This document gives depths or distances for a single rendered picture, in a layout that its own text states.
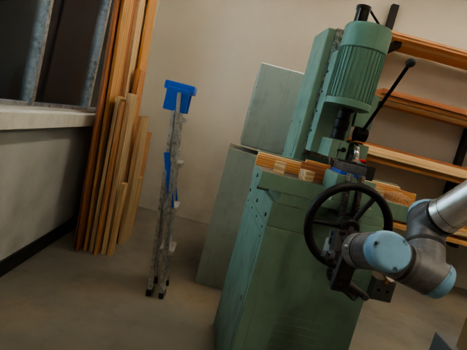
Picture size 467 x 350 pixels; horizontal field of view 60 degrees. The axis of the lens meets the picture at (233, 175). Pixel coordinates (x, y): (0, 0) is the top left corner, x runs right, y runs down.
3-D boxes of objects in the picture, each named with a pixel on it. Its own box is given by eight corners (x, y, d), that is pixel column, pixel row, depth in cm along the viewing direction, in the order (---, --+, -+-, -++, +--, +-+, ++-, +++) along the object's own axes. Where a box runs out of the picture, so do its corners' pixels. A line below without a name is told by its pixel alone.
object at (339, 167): (340, 173, 136) (344, 157, 136) (329, 169, 147) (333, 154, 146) (376, 182, 138) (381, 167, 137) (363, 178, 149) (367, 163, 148)
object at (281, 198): (277, 203, 145) (281, 192, 145) (268, 192, 166) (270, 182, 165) (381, 228, 149) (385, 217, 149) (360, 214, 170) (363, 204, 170)
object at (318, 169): (298, 177, 151) (302, 160, 151) (297, 176, 153) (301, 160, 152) (358, 192, 154) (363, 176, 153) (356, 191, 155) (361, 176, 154)
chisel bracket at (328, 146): (326, 160, 156) (332, 138, 155) (316, 156, 170) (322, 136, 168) (344, 164, 157) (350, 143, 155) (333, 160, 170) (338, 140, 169)
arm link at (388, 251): (406, 282, 88) (366, 262, 87) (377, 278, 100) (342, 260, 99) (420, 242, 90) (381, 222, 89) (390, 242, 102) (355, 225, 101)
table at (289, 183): (261, 192, 134) (265, 174, 133) (250, 177, 164) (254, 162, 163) (429, 232, 141) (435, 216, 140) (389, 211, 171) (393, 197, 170)
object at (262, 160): (255, 164, 158) (258, 154, 157) (254, 163, 160) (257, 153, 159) (413, 203, 165) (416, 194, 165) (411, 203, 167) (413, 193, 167)
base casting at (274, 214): (264, 225, 146) (271, 201, 145) (247, 193, 203) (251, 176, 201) (380, 252, 151) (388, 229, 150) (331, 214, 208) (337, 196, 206)
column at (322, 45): (281, 189, 180) (327, 26, 171) (273, 181, 202) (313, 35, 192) (329, 201, 182) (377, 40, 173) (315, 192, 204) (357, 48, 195)
